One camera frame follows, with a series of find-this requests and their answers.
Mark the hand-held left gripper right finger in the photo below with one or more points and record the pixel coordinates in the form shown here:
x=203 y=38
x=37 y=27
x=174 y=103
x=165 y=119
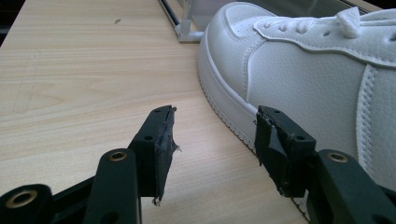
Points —
x=289 y=155

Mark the grey metal shoe rack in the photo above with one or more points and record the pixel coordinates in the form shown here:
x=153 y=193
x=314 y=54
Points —
x=186 y=31

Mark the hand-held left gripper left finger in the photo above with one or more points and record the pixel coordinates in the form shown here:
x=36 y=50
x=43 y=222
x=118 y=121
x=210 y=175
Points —
x=152 y=149

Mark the white sneaker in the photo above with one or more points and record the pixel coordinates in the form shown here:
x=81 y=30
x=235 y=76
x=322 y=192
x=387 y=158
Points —
x=311 y=77

